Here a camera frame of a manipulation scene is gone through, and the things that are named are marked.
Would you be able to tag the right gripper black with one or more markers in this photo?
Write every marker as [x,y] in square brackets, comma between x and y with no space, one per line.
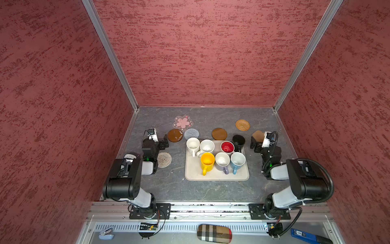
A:
[254,143]

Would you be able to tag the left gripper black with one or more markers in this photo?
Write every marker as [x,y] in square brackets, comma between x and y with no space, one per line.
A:
[161,143]

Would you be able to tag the beige spiral round coaster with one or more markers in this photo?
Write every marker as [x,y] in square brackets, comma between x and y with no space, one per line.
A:
[164,159]

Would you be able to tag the brown wooden flower coaster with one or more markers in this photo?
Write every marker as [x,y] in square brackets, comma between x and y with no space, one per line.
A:
[258,136]

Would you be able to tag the dark brown glossy coaster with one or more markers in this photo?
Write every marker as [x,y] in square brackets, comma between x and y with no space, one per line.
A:
[175,135]

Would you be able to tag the pink flower coaster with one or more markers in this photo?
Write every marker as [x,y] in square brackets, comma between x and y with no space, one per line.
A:
[183,123]

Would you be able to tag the grey woven round coaster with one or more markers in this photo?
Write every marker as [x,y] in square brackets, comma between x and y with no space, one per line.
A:
[191,133]

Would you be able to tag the brown cork round coaster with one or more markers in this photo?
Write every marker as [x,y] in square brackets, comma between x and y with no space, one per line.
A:
[219,134]

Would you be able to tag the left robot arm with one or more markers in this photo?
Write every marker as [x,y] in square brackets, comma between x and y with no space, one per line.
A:
[123,183]

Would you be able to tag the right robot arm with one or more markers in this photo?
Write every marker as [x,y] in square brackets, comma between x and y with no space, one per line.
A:
[309,182]

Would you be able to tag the light blue mug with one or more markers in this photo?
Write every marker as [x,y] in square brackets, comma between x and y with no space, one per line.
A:
[237,161]

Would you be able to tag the black mug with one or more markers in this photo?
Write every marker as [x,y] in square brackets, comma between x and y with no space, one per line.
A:
[238,142]

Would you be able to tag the red inside white mug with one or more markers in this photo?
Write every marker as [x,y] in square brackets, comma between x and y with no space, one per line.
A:
[227,147]

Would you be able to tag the cream white mug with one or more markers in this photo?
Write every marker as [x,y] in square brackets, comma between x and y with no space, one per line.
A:
[193,146]

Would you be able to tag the beige rectangular tray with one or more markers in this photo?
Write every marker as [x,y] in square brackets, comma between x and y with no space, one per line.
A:
[193,170]

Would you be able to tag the white speckled mug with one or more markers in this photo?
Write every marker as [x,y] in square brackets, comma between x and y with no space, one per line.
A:
[206,146]

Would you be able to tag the yellow mug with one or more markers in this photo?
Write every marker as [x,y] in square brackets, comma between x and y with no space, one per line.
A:
[207,162]

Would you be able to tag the right circuit board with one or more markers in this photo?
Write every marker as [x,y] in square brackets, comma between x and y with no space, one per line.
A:
[274,228]

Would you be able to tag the circuit board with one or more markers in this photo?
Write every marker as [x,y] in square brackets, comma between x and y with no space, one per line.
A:
[148,227]
[274,228]

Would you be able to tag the left circuit board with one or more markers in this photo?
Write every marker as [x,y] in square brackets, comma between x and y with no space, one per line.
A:
[148,227]

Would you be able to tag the small stapler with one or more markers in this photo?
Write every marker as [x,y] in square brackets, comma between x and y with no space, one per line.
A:
[107,234]

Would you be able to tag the plaid glasses case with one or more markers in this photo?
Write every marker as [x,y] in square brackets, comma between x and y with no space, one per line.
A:
[214,234]

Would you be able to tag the blue tool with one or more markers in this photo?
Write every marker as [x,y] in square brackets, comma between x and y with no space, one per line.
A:
[310,238]

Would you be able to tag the lavender handle mug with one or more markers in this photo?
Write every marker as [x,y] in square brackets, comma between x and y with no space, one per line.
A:
[222,161]

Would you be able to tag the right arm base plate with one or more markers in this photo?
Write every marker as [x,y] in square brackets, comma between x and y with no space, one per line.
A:
[261,211]

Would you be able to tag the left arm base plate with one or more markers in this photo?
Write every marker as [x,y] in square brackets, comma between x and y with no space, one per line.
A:
[154,212]

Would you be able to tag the aluminium rail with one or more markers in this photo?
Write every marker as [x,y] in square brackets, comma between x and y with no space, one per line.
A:
[180,211]

